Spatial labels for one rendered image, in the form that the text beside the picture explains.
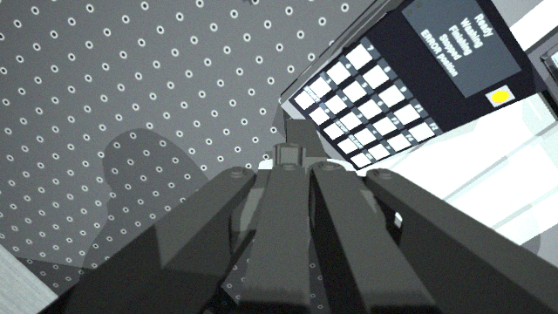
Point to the white multi-well plate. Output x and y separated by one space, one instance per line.
555 59

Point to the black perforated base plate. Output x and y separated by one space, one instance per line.
114 112

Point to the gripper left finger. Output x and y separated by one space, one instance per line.
178 264

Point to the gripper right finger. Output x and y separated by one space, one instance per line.
467 267

